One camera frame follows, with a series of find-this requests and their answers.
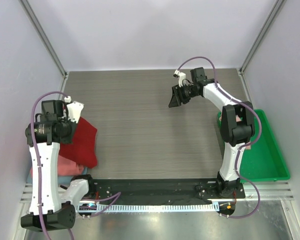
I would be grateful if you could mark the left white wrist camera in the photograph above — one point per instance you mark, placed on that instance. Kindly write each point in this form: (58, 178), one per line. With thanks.
(73, 110)

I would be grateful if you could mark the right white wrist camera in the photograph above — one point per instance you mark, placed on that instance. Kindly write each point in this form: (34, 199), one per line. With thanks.
(181, 76)

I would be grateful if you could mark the aluminium front rail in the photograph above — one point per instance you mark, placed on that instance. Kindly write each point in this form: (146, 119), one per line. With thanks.
(265, 191)

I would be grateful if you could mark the folded pink t shirt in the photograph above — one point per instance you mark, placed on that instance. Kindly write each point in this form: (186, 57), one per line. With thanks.
(67, 167)

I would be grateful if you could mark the red t shirt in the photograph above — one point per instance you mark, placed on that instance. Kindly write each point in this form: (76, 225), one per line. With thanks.
(82, 149)

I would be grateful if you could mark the perforated white cable duct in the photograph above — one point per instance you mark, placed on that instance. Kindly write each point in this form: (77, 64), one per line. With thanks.
(89, 208)

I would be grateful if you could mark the left aluminium frame post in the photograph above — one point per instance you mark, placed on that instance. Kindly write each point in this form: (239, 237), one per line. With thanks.
(43, 36)

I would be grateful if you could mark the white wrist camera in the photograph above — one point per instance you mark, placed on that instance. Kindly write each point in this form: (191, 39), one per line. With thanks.
(73, 110)
(181, 76)

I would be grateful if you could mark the green plastic tray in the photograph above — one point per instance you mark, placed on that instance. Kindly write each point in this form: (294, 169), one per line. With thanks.
(264, 161)

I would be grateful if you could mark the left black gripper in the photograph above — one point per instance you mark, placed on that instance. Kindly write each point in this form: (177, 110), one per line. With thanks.
(68, 139)

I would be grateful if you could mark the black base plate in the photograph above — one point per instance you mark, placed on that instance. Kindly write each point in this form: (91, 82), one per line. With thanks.
(163, 191)

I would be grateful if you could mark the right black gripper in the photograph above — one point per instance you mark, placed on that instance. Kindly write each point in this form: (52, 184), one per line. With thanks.
(178, 94)

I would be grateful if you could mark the pink t shirt in tray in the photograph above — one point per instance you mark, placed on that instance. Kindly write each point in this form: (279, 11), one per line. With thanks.
(238, 119)

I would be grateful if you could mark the aluminium frame post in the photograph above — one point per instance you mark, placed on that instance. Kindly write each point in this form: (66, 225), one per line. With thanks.
(270, 19)
(43, 36)

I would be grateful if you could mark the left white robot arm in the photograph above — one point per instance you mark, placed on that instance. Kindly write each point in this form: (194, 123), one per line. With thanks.
(49, 210)

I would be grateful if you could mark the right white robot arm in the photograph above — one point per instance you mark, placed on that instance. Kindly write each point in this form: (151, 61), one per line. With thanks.
(237, 123)

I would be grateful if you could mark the right aluminium frame post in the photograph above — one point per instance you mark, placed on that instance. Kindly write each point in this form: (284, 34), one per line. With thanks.
(270, 19)

